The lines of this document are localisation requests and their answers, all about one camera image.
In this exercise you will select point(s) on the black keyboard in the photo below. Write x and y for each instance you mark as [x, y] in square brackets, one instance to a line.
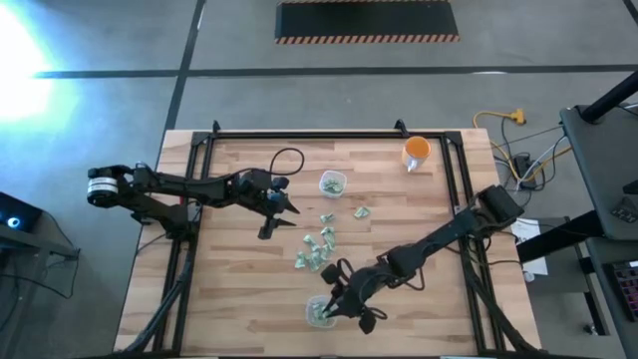
[628, 289]

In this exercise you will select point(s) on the grey desk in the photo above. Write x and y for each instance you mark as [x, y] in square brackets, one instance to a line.
[598, 299]

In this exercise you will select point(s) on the grey equipment stand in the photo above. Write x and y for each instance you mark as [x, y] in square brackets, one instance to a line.
[40, 244]

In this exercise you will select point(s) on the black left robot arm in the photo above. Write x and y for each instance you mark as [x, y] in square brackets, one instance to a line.
[164, 187]

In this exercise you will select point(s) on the clear plastic container white label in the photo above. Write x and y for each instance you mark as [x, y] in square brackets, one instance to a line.
[313, 322]

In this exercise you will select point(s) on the white paper sheet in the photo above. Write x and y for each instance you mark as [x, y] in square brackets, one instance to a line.
[528, 232]

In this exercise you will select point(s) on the black frame bracket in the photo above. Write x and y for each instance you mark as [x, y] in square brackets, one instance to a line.
[216, 125]
[400, 125]

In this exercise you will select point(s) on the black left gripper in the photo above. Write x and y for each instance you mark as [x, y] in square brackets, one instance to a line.
[256, 187]

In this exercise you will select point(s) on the black device blue light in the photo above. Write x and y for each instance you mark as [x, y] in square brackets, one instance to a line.
[25, 212]

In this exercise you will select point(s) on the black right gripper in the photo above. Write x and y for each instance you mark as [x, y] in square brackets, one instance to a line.
[361, 291]

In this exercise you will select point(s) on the black support bar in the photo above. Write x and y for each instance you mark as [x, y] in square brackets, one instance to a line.
[558, 237]

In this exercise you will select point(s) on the small black device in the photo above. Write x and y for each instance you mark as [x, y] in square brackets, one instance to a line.
[625, 212]

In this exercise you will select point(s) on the black pole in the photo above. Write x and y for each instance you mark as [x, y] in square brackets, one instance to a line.
[610, 97]

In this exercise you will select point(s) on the green stevia sweetener packet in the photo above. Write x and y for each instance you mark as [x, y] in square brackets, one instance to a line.
[300, 260]
[309, 240]
[333, 186]
[325, 253]
[315, 248]
[327, 218]
[316, 313]
[314, 261]
[327, 231]
[362, 212]
[331, 241]

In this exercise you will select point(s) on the black power strip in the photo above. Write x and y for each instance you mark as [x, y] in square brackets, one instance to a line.
[523, 164]

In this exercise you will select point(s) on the black aluminium table frame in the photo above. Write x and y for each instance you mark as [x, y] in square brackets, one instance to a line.
[324, 134]

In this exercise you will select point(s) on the grey side table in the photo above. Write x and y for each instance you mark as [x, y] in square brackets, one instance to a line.
[608, 159]

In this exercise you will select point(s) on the black caster wheel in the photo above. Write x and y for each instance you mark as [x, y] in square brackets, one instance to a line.
[590, 329]

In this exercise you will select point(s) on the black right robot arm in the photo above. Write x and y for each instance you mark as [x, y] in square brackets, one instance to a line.
[448, 232]

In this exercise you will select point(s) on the black hazard-striped floor mat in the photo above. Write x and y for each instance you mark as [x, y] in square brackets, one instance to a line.
[366, 20]

